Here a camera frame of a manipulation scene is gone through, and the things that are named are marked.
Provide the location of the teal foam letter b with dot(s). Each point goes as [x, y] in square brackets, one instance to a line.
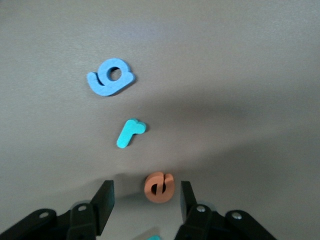
[153, 237]

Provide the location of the teal foam letter r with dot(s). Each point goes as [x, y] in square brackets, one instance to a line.
[130, 131]

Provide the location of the blue foam letter g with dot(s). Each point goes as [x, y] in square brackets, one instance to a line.
[125, 72]

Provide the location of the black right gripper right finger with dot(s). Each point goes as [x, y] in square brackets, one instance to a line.
[187, 200]

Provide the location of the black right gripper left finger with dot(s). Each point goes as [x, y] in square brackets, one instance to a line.
[102, 200]

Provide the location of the orange foam letter e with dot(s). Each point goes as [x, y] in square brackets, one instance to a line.
[150, 192]

